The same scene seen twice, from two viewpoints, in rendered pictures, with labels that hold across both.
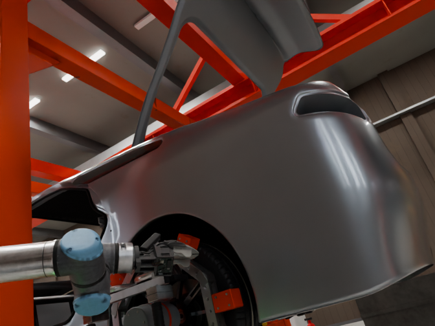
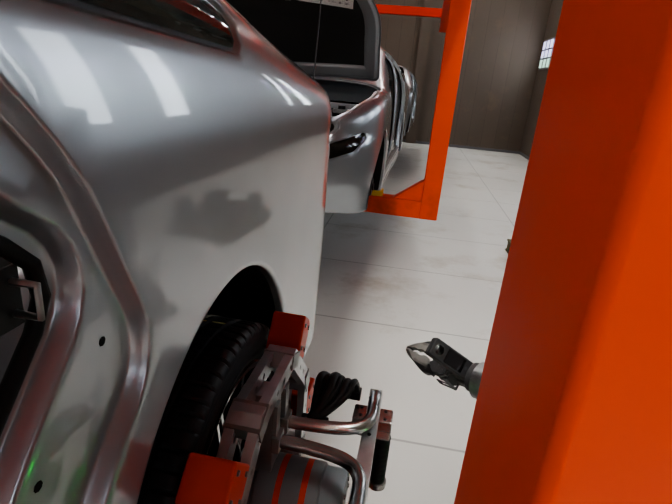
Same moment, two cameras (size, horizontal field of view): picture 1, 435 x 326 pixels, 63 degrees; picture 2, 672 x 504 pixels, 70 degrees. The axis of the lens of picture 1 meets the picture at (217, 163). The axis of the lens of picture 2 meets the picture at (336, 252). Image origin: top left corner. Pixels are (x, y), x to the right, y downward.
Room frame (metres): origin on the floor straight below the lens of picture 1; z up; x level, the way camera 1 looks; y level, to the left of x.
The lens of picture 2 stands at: (1.71, 1.17, 1.66)
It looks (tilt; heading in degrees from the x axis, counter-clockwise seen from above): 20 degrees down; 253
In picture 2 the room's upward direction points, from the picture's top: 5 degrees clockwise
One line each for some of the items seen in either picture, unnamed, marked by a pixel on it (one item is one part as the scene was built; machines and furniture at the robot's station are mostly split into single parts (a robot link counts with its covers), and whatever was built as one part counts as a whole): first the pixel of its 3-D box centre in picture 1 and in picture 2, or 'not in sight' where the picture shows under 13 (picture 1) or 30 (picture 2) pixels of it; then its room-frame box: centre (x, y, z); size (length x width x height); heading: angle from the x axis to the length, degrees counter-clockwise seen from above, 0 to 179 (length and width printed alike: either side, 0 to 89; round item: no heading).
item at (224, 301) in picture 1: (227, 300); (297, 395); (1.46, 0.10, 0.85); 0.09 x 0.08 x 0.07; 64
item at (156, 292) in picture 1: (160, 293); (372, 421); (1.33, 0.32, 0.93); 0.09 x 0.05 x 0.05; 154
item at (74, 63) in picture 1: (159, 121); not in sight; (2.71, 0.41, 2.54); 2.58 x 0.12 x 0.42; 154
